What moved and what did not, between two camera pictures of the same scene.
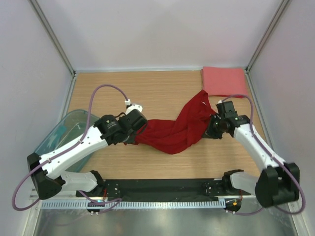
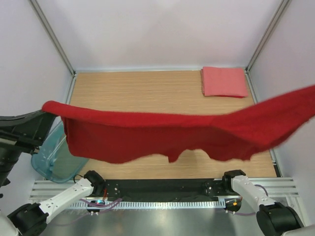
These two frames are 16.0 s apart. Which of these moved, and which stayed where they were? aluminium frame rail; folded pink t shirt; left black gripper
Moved: left black gripper
Stayed: aluminium frame rail; folded pink t shirt
